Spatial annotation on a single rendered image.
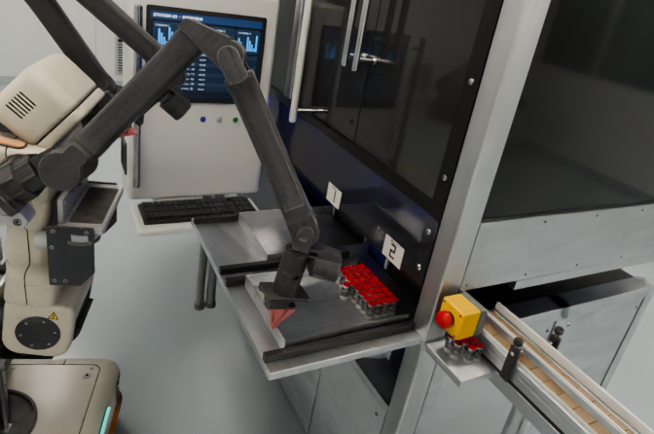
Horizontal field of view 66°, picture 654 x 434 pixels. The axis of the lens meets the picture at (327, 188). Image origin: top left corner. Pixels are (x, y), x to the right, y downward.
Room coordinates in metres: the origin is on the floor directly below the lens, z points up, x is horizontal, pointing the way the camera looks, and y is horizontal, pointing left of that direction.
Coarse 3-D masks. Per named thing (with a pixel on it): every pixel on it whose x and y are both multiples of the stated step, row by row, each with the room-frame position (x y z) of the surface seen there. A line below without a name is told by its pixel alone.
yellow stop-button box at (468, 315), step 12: (444, 300) 0.98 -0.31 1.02; (456, 300) 0.98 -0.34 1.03; (468, 300) 0.99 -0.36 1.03; (456, 312) 0.94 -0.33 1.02; (468, 312) 0.94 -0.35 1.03; (480, 312) 0.95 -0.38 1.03; (456, 324) 0.94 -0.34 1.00; (468, 324) 0.94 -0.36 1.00; (480, 324) 0.96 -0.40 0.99; (456, 336) 0.93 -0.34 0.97; (468, 336) 0.94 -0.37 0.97
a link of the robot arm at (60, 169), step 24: (192, 24) 0.93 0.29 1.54; (168, 48) 0.93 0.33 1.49; (192, 48) 0.93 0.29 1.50; (216, 48) 0.93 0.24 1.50; (240, 48) 0.94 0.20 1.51; (144, 72) 0.92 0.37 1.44; (168, 72) 0.92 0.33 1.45; (120, 96) 0.91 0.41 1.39; (144, 96) 0.91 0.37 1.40; (96, 120) 0.89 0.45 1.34; (120, 120) 0.90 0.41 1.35; (72, 144) 0.86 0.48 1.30; (96, 144) 0.89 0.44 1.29; (48, 168) 0.85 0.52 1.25; (72, 168) 0.85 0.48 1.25
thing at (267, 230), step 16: (320, 208) 1.59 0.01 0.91; (240, 224) 1.42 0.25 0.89; (256, 224) 1.44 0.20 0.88; (272, 224) 1.46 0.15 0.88; (320, 224) 1.52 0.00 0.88; (336, 224) 1.54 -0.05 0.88; (256, 240) 1.30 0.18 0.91; (272, 240) 1.36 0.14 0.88; (288, 240) 1.38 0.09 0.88; (320, 240) 1.41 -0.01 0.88; (336, 240) 1.43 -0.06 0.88; (352, 240) 1.45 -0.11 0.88; (272, 256) 1.23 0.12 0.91
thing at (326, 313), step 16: (272, 272) 1.14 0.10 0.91; (304, 272) 1.19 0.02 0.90; (256, 288) 1.10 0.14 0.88; (304, 288) 1.14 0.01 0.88; (320, 288) 1.15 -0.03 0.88; (336, 288) 1.16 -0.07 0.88; (256, 304) 1.03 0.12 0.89; (304, 304) 1.07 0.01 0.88; (320, 304) 1.08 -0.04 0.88; (336, 304) 1.09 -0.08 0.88; (352, 304) 1.11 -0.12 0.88; (288, 320) 0.99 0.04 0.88; (304, 320) 1.00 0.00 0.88; (320, 320) 1.02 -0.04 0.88; (336, 320) 1.03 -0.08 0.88; (352, 320) 1.04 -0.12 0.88; (368, 320) 1.05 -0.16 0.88; (384, 320) 1.02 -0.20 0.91; (400, 320) 1.05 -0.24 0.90; (288, 336) 0.94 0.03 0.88; (304, 336) 0.91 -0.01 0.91; (320, 336) 0.93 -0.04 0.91; (336, 336) 0.95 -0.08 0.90
